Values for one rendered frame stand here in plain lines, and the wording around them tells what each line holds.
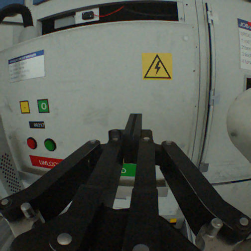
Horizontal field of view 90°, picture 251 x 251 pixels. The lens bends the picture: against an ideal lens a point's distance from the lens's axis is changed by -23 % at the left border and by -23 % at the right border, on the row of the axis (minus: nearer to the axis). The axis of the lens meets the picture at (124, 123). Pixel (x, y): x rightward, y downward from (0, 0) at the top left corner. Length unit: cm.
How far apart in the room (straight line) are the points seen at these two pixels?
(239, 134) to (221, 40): 42
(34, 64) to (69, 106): 13
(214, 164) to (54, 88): 66
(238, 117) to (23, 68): 45
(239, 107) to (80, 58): 30
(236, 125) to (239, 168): 55
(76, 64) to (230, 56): 53
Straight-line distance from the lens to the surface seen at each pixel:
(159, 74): 30
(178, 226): 52
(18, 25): 79
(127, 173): 37
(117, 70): 30
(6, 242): 62
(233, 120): 29
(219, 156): 73
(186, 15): 64
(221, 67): 63
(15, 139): 48
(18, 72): 42
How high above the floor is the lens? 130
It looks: 19 degrees down
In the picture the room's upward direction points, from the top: 2 degrees counter-clockwise
